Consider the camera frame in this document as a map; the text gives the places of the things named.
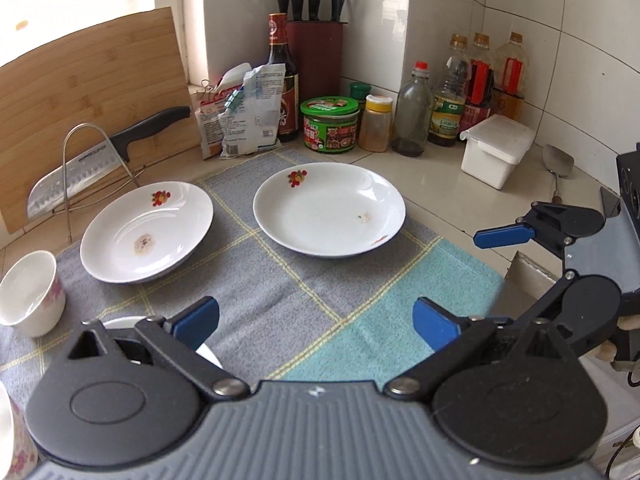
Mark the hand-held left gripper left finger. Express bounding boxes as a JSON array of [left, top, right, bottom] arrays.
[[66, 296, 251, 403]]

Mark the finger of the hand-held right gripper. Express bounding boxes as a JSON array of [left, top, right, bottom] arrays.
[[472, 201, 576, 261], [514, 269, 582, 339]]

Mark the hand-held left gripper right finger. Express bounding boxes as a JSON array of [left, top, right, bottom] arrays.
[[384, 296, 576, 402]]

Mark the white flower-print plate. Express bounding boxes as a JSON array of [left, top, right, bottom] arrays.
[[252, 162, 407, 259], [80, 182, 215, 284]]

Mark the person's right hand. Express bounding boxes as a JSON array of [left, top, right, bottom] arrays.
[[594, 313, 640, 362]]

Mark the white plastic lidded box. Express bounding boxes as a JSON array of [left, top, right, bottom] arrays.
[[460, 114, 536, 191]]

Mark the metal spatula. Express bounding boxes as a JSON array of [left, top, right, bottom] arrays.
[[542, 144, 576, 206]]

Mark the grey and teal checked towel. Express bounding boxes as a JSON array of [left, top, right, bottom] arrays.
[[0, 150, 506, 411]]

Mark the green-label plastic bottle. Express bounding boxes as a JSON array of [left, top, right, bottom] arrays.
[[428, 34, 472, 147]]

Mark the red-label plastic bottle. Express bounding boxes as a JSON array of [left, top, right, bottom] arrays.
[[460, 32, 496, 133], [492, 31, 527, 121]]

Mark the red-capped clear glass bottle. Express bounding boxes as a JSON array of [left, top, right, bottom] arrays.
[[391, 61, 435, 157]]

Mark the yellow-lidded spice jar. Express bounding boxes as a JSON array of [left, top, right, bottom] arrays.
[[358, 94, 393, 152]]

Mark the red and white food bag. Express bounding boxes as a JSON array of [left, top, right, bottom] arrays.
[[194, 62, 253, 161]]

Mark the green-lidded sauce jar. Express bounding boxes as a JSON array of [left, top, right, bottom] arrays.
[[300, 95, 361, 153]]

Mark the small green-capped jar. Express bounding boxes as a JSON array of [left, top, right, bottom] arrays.
[[349, 81, 373, 111]]

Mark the white and blue food bag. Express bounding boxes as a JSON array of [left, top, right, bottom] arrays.
[[220, 62, 287, 158]]

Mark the dark red knife block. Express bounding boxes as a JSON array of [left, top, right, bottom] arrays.
[[286, 19, 346, 111]]

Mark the bamboo cutting board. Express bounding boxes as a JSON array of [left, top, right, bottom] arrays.
[[0, 6, 203, 235]]

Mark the dark soy sauce bottle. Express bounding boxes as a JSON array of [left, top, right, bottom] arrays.
[[266, 12, 301, 143]]

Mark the black-handled kitchen knife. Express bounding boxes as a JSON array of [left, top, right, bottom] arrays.
[[27, 106, 192, 221]]

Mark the metal wire rack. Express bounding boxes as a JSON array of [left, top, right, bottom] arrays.
[[62, 122, 143, 243]]

